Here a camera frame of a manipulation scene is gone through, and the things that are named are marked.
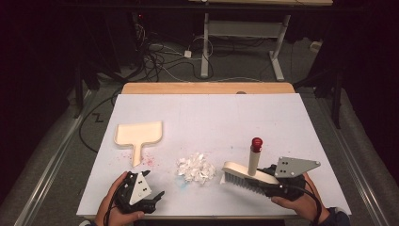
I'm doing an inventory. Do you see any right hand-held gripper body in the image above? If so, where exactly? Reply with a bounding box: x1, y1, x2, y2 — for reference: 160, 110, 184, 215
269, 156, 322, 202

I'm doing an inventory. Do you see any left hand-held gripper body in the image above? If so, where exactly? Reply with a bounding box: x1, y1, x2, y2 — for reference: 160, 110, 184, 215
113, 171, 157, 215

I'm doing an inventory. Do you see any cream brush with red cap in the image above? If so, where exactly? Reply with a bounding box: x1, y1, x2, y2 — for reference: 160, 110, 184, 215
220, 137, 281, 197

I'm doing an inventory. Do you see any pile of white paper scraps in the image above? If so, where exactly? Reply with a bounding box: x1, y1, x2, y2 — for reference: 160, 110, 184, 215
176, 152, 217, 186

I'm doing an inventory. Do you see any person's right hand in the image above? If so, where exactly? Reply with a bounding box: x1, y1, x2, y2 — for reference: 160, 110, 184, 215
271, 172, 330, 223

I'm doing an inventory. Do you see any person's left hand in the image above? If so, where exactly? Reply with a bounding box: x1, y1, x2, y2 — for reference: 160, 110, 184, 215
94, 171, 145, 226

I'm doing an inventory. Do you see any cream plastic dustpan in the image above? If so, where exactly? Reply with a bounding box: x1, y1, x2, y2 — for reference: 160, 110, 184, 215
113, 121, 164, 168

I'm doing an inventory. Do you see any black metal stand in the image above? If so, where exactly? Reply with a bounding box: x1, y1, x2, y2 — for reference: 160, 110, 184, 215
295, 67, 343, 130

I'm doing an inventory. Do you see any white foam board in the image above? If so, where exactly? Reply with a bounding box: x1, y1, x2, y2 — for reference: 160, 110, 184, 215
75, 92, 353, 218

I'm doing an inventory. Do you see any dark curtain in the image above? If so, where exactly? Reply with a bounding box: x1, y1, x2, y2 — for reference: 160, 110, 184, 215
342, 0, 399, 177
0, 0, 79, 202

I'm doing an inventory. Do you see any beige power strip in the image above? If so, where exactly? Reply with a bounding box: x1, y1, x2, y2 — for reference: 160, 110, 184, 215
310, 40, 324, 53

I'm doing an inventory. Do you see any white-legged desk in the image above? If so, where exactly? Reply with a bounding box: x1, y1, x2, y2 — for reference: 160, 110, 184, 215
187, 0, 333, 82

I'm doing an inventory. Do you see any black device with red light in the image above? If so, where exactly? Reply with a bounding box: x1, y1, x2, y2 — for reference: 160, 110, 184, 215
131, 11, 148, 65

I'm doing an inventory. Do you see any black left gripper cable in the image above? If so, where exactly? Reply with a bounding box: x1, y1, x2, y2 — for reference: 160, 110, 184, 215
103, 185, 126, 226

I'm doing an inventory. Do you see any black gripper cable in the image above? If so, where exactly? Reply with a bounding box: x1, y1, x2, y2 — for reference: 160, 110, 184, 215
280, 183, 324, 226
103, 185, 126, 226

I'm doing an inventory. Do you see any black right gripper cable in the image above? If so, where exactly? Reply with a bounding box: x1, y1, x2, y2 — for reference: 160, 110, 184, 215
280, 183, 324, 226

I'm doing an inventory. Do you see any aluminium floor rail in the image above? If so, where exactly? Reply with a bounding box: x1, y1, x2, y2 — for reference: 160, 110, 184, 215
299, 89, 391, 226
13, 89, 98, 226

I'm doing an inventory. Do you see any long black floor cable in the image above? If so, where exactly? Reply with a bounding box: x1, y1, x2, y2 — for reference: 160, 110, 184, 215
78, 90, 123, 154

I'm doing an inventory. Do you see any tangle of black cables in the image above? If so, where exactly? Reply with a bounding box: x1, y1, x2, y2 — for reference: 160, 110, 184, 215
135, 24, 215, 83

